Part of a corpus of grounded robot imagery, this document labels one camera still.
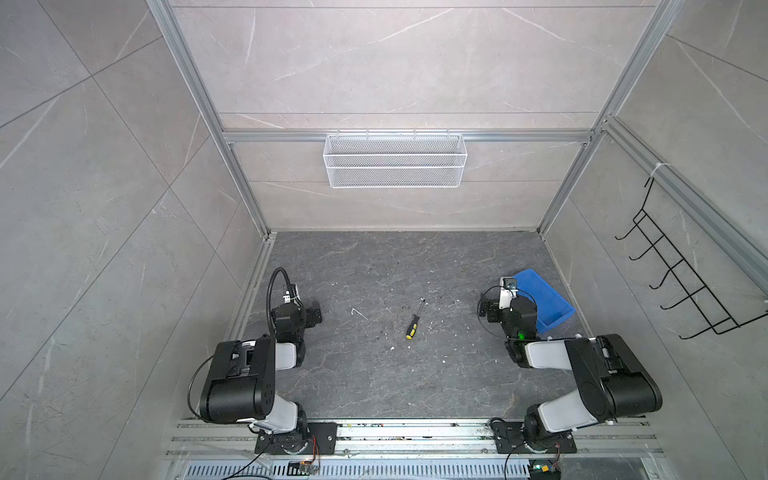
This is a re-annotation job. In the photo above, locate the black wire hook rack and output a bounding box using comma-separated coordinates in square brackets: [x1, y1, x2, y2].
[614, 178, 767, 341]

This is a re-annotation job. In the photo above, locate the blue plastic bin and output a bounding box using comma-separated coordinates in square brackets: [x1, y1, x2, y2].
[514, 269, 576, 333]

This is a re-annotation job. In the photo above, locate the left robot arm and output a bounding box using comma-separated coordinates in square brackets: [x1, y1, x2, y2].
[187, 267, 338, 455]

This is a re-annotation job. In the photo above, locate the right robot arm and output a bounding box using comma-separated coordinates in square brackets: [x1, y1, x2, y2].
[476, 284, 663, 453]

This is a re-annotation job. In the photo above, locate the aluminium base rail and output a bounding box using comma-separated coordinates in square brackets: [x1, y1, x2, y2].
[158, 417, 676, 479]

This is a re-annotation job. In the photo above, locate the yellow black screwdriver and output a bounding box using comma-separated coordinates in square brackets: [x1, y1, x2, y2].
[405, 298, 426, 340]

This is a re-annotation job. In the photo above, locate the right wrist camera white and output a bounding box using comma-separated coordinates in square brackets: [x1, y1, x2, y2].
[499, 277, 518, 309]

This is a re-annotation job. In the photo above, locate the white wire mesh basket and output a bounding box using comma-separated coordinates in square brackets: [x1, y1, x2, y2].
[323, 133, 468, 189]

